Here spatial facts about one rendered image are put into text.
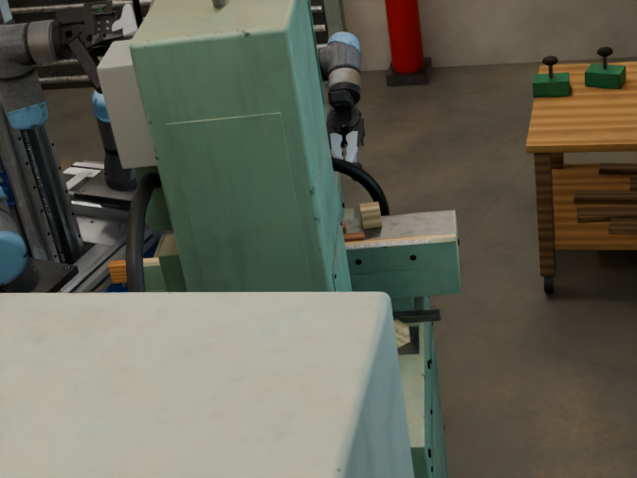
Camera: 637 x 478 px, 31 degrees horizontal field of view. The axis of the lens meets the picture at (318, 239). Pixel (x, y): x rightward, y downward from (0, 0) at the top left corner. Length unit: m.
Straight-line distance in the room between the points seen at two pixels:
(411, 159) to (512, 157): 0.38
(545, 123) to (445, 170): 0.98
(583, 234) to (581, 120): 0.35
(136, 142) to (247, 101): 0.19
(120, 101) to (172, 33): 0.14
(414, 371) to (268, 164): 0.58
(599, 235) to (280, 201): 2.02
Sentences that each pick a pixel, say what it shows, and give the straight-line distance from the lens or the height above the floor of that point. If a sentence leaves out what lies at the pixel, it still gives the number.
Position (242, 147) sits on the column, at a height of 1.35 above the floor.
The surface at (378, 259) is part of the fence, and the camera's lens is 2.09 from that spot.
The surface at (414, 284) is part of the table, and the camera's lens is 2.12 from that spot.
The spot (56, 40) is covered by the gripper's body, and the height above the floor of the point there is 1.37.
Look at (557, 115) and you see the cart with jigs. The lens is 3.48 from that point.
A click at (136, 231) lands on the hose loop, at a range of 1.61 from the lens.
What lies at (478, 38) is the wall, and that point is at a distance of 5.17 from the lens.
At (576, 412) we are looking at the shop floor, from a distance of 3.16.
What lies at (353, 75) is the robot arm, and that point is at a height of 1.02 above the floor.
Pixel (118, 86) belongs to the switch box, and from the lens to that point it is 1.63.
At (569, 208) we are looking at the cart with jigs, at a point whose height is 0.18.
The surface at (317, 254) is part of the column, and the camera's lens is 1.67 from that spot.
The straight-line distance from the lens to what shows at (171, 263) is 1.93.
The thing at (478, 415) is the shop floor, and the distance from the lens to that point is 3.16.
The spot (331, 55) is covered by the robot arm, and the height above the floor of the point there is 1.06.
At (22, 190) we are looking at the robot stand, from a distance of 2.60.
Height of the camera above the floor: 2.04
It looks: 31 degrees down
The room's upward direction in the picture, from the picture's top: 9 degrees counter-clockwise
